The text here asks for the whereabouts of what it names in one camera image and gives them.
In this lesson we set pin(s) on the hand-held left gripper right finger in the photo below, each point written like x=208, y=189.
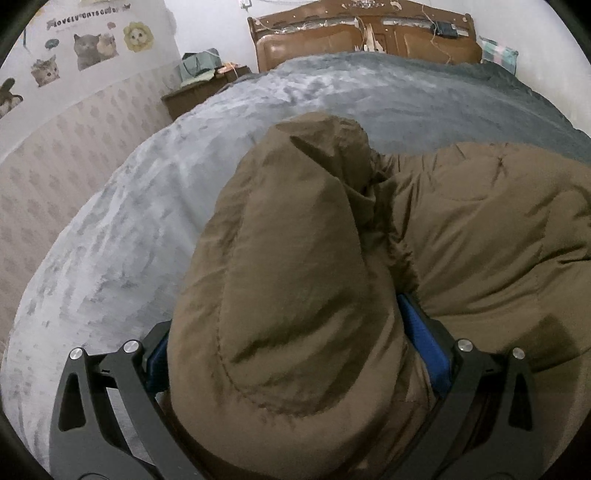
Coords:
x=425, y=344

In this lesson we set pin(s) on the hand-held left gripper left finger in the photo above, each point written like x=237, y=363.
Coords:
x=157, y=364

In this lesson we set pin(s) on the brown padded jacket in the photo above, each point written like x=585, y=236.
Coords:
x=300, y=277

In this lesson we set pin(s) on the grey plush blanket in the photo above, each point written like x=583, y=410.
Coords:
x=138, y=207

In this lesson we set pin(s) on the dark wooden nightstand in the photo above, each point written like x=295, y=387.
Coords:
x=194, y=99

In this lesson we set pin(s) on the checkered cloth by bed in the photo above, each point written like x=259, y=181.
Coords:
x=498, y=53

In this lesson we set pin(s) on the pale green bag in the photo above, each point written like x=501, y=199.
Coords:
x=196, y=67

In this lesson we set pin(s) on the small black device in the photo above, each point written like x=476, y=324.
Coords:
x=445, y=29

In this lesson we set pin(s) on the brown wooden headboard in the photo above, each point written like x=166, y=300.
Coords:
x=323, y=44

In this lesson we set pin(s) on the dark cat wall sticker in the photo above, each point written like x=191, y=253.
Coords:
x=8, y=97

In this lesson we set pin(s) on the tabby kitten wall sticker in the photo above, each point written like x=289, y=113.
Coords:
x=46, y=71

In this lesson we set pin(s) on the grey cats wall sticker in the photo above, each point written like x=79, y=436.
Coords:
x=94, y=50

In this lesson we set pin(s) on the yellow lion wall sticker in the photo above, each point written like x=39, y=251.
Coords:
x=137, y=37

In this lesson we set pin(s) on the lettering wall sticker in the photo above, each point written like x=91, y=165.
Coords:
x=81, y=17

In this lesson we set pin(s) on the small animal wall sticker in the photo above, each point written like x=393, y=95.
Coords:
x=106, y=3

